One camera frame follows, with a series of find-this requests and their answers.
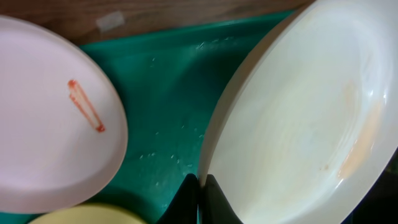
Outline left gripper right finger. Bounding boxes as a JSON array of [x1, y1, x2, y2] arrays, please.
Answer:
[[201, 174, 243, 224]]

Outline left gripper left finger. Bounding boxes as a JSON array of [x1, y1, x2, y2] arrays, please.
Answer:
[[156, 174, 199, 224]]

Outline white plate with faint stain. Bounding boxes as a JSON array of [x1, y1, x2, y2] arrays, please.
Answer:
[[198, 0, 397, 223]]

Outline white plate with red streak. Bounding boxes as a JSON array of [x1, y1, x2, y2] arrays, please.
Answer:
[[1, 16, 128, 213]]

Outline teal plastic tray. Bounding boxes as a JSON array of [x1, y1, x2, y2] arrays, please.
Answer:
[[0, 9, 296, 224]]

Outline yellow plate with orange stain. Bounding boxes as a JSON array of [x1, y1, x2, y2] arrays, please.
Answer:
[[29, 203, 147, 224]]

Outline clear tape piece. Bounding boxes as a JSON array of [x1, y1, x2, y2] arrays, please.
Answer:
[[96, 11, 125, 33]]

